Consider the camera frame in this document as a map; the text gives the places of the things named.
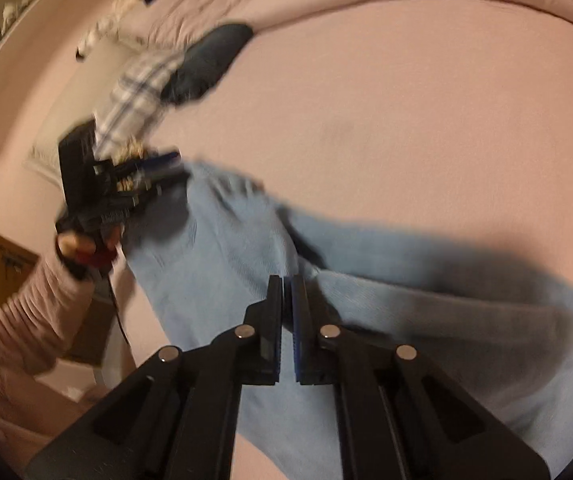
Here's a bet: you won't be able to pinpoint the black cable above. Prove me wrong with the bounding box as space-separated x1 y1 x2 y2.
106 269 133 358

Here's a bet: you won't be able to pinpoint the pink duvet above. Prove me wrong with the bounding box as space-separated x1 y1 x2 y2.
144 0 573 53

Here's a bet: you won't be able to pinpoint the dark blue folded jeans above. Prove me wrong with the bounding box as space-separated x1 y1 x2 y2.
160 22 254 106

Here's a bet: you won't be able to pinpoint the cream printed cloth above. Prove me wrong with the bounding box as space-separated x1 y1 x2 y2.
111 140 148 162

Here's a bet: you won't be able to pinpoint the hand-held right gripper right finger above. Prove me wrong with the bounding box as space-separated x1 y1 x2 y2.
291 274 550 480

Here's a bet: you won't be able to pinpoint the light blue denim pants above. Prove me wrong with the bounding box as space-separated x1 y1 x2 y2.
120 160 573 480

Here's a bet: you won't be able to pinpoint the dark red fuzzy cloth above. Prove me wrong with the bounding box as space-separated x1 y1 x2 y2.
84 247 120 270

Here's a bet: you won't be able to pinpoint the plaid pillow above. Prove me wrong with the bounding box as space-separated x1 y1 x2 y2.
94 50 184 158

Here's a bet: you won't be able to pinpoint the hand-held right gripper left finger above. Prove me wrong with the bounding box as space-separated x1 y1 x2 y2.
24 275 283 480

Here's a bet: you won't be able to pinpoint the person's left hand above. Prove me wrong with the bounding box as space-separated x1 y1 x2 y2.
55 224 121 273

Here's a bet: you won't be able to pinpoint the white stuffed toy dog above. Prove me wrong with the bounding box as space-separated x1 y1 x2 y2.
75 17 117 58

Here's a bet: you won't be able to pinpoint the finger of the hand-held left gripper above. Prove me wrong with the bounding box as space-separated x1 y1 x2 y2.
116 170 192 208
115 149 183 175

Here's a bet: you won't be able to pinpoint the person's left forearm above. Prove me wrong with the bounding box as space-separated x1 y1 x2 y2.
0 255 100 376

